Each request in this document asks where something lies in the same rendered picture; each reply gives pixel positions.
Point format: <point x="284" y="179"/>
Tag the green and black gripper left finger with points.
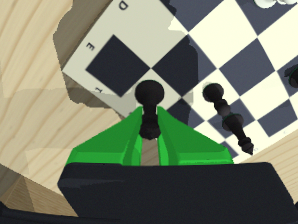
<point x="121" y="143"/>

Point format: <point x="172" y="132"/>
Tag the black and white chessboard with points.
<point x="186" y="45"/>

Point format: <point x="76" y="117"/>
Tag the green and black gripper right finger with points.
<point x="180" y="144"/>

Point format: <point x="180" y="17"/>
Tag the white pawn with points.
<point x="269" y="3"/>

